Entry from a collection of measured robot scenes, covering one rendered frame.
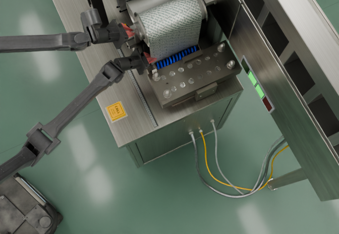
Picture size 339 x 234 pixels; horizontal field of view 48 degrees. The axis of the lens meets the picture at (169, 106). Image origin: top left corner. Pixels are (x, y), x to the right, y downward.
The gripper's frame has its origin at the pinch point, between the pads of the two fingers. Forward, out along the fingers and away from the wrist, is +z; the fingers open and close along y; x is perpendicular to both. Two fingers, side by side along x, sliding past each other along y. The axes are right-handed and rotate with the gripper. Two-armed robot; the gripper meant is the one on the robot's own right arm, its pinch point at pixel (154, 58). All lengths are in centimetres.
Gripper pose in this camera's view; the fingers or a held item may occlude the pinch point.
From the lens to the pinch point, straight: 172.4
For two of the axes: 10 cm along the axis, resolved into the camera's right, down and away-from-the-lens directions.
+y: 4.3, 8.6, -2.6
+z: 7.8, -2.1, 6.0
